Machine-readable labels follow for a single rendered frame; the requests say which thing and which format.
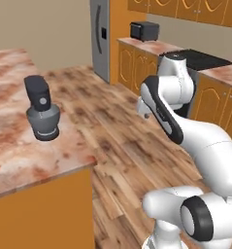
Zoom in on black toaster oven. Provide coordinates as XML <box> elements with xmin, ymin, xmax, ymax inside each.
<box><xmin>129</xmin><ymin>20</ymin><xmax>160</xmax><ymax>43</ymax></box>

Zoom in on grey fridge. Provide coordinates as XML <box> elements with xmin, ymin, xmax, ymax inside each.
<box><xmin>89</xmin><ymin>0</ymin><xmax>112</xmax><ymax>84</ymax></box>

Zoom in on black stove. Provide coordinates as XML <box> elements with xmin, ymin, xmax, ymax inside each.
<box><xmin>158</xmin><ymin>48</ymin><xmax>232</xmax><ymax>120</ymax></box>

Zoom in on orange wall cupboards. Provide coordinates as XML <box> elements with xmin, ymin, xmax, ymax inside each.
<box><xmin>126</xmin><ymin>0</ymin><xmax>232</xmax><ymax>30</ymax></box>

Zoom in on orange kitchen island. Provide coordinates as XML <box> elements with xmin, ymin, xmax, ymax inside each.
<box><xmin>0</xmin><ymin>166</ymin><xmax>96</xmax><ymax>249</ymax></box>

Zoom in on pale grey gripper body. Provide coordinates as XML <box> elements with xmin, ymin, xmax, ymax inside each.
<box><xmin>136</xmin><ymin>96</ymin><xmax>153</xmax><ymax>120</ymax></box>

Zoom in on orange base cupboards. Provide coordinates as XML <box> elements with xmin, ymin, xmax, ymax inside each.
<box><xmin>188</xmin><ymin>73</ymin><xmax>232</xmax><ymax>151</ymax></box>
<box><xmin>116</xmin><ymin>41</ymin><xmax>160</xmax><ymax>97</ymax></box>

